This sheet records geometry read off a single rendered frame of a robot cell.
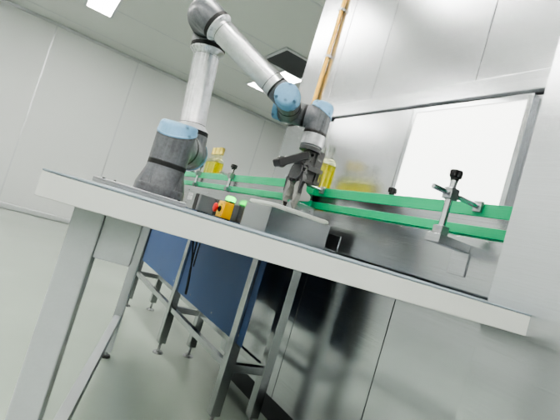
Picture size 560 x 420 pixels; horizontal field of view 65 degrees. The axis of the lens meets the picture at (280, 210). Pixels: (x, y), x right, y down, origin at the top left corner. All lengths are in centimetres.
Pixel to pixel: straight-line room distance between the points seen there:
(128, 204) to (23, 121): 672
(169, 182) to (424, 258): 73
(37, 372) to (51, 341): 4
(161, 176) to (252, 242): 75
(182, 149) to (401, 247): 68
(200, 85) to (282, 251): 99
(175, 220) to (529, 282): 57
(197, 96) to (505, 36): 98
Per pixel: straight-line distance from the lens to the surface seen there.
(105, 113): 738
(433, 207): 123
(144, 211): 59
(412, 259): 120
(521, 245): 85
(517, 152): 135
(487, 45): 164
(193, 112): 150
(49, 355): 68
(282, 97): 132
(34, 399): 71
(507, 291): 85
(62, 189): 61
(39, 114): 730
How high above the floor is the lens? 75
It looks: 3 degrees up
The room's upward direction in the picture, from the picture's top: 17 degrees clockwise
